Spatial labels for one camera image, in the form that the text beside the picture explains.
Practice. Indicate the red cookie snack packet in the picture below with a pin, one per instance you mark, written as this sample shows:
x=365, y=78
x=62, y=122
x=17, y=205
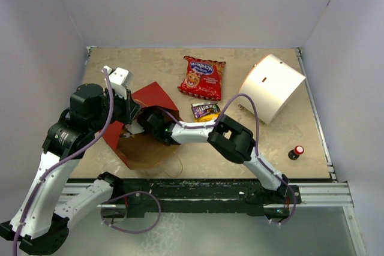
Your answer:
x=203, y=79

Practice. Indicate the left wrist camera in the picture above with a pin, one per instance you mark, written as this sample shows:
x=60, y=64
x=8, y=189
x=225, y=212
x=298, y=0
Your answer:
x=119, y=79

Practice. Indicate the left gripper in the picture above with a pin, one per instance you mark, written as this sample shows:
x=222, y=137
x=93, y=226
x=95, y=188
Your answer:
x=129, y=107

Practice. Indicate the white cylindrical appliance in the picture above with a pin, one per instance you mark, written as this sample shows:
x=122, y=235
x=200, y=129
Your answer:
x=270, y=84

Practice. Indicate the yellow snack bar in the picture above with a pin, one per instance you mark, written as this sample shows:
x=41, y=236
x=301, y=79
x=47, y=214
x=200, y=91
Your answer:
x=207, y=117

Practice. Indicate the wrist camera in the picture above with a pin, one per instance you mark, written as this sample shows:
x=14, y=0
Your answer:
x=119, y=79
x=132, y=129

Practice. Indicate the red paper bag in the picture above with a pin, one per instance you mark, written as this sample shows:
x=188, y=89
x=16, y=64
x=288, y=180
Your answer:
x=141, y=155

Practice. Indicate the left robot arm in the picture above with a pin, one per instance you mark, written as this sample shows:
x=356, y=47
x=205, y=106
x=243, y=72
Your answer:
x=41, y=226

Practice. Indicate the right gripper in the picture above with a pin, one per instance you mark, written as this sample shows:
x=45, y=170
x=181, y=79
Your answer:
x=160, y=115

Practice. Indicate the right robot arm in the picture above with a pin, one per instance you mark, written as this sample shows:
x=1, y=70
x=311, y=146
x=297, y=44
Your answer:
x=229, y=138

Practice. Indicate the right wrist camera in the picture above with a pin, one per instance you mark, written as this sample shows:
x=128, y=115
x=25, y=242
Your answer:
x=132, y=129

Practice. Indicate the red emergency stop button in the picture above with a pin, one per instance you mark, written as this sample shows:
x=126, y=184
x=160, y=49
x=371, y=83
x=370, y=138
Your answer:
x=296, y=152

